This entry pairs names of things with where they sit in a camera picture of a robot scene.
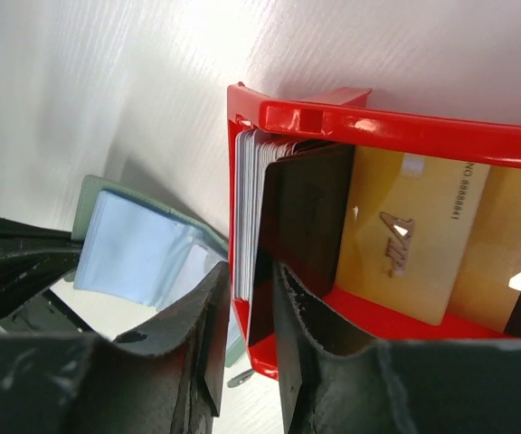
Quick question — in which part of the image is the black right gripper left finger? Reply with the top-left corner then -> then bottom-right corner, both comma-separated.
0,261 -> 230,433

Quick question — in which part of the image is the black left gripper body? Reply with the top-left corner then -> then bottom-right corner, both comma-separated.
0,217 -> 83,320

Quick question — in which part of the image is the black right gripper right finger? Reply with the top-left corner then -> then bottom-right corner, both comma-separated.
273,263 -> 521,433

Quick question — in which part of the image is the green leather card holder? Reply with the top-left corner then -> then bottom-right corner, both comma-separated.
70,174 -> 255,390

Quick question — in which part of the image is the black VIP credit card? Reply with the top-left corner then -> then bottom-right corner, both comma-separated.
248,144 -> 355,346

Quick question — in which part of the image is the red plastic card tray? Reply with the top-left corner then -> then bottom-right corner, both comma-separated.
226,81 -> 521,381

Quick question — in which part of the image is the gold VIP card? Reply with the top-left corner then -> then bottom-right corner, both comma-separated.
336,146 -> 490,326

